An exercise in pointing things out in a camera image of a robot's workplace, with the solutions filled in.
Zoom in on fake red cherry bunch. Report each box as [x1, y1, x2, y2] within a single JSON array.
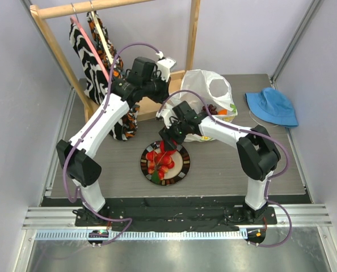
[[145, 150, 175, 182]]

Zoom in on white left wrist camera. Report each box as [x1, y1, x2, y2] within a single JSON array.
[[156, 51, 176, 82]]

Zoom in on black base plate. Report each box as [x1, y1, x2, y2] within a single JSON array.
[[40, 195, 311, 227]]

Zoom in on white plastic bag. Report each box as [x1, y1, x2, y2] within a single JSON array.
[[158, 70, 245, 147]]

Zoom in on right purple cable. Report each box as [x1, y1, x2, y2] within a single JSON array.
[[158, 89, 293, 249]]

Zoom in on orange black patterned garment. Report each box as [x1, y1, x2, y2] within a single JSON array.
[[86, 11, 140, 141]]

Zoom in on fake orange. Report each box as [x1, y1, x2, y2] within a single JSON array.
[[217, 109, 228, 116]]

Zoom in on aluminium corner frame post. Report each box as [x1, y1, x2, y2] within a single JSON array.
[[269, 0, 324, 86]]

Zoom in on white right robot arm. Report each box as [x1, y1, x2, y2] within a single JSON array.
[[156, 101, 281, 224]]

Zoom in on fake purple grapes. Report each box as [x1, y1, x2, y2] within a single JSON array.
[[202, 104, 218, 115]]

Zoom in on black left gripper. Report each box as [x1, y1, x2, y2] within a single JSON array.
[[142, 72, 171, 105]]

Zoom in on purple cable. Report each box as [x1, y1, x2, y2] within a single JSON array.
[[158, 89, 293, 249], [62, 42, 165, 246]]

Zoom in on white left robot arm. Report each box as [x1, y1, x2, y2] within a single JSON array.
[[57, 57, 176, 226]]

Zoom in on left aluminium frame post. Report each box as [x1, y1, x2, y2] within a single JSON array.
[[20, 0, 75, 88]]

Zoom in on fake red apple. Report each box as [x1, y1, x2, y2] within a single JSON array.
[[159, 141, 176, 156]]

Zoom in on cream hanger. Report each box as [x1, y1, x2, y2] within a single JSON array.
[[91, 11, 114, 65]]

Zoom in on black white zebra garment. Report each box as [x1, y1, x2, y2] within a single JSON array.
[[69, 23, 108, 104]]

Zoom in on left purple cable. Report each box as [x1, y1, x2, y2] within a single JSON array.
[[62, 42, 165, 246]]

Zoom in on patterned round plate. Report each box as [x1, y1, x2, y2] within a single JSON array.
[[140, 141, 191, 186]]

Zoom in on perforated metal rail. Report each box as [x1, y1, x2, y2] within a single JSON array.
[[35, 228, 247, 241]]

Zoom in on blue bucket hat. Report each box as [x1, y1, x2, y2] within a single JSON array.
[[245, 87, 298, 128]]

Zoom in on wooden clothes rack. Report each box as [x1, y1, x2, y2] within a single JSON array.
[[30, 1, 200, 121]]

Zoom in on pink hanger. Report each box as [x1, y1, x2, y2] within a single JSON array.
[[70, 16, 111, 85]]

